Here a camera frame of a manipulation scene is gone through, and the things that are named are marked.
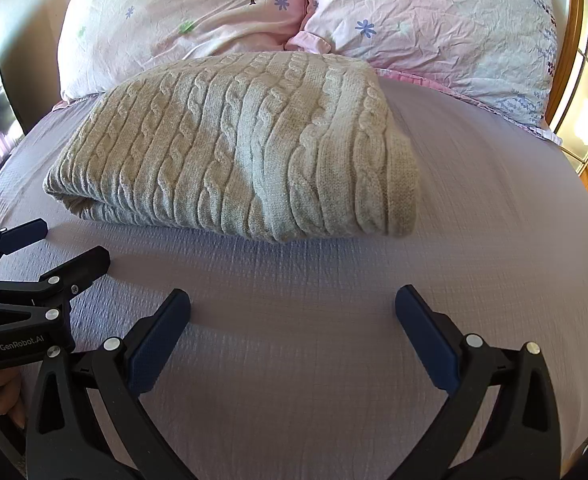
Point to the wooden headboard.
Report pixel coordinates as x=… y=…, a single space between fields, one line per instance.
x=574 y=50

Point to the person's left hand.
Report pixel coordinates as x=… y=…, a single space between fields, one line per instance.
x=9 y=395

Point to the pink floral pillow with tree print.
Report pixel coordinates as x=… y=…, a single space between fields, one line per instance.
x=173 y=15

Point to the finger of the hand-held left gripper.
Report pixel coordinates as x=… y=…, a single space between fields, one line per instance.
x=23 y=236
x=81 y=267

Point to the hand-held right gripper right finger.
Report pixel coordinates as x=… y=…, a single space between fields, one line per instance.
x=426 y=340

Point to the lavender bed sheet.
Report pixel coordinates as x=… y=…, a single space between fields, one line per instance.
x=299 y=310

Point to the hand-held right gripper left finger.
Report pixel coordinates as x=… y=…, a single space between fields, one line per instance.
x=156 y=345

